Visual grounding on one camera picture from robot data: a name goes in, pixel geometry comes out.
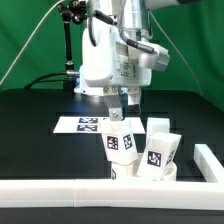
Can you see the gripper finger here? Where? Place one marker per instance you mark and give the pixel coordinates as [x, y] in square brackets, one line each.
[134, 99]
[115, 107]

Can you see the white paper marker sheet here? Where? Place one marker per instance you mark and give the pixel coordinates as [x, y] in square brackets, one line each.
[75, 124]

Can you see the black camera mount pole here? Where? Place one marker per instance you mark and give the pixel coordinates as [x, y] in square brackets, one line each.
[74, 11]

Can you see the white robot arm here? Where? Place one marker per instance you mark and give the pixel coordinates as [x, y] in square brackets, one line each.
[131, 17]

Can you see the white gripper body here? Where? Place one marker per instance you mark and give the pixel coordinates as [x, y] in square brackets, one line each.
[109, 62]

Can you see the white L-shaped fence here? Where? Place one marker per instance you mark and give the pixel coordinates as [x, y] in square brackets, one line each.
[136, 192]

